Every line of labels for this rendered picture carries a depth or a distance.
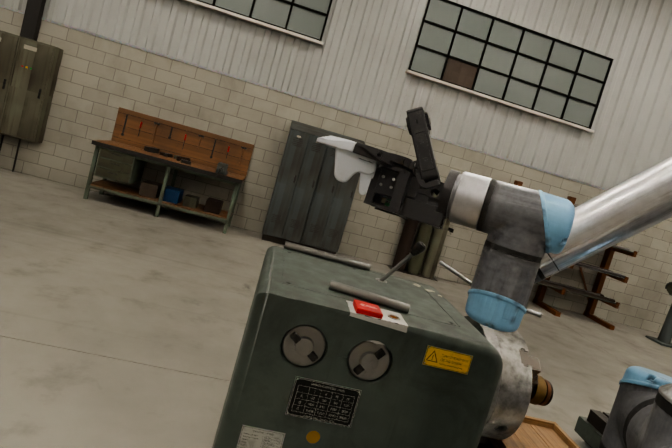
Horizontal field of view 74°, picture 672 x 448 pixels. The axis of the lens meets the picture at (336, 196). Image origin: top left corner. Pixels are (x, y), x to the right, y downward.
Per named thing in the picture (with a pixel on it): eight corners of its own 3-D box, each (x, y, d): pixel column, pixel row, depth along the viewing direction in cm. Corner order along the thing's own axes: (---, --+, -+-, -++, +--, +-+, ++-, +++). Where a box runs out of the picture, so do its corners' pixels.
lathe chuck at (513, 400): (480, 459, 115) (514, 340, 114) (438, 397, 146) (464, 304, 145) (512, 465, 116) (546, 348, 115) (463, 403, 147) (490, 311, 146)
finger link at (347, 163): (310, 170, 61) (370, 191, 64) (324, 129, 62) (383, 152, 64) (306, 170, 64) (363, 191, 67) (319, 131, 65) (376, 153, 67)
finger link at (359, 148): (355, 151, 61) (411, 173, 64) (359, 140, 62) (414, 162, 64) (345, 153, 66) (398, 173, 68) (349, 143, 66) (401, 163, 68)
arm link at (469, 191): (492, 173, 60) (491, 184, 67) (457, 164, 61) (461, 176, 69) (474, 227, 59) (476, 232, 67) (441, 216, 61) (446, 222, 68)
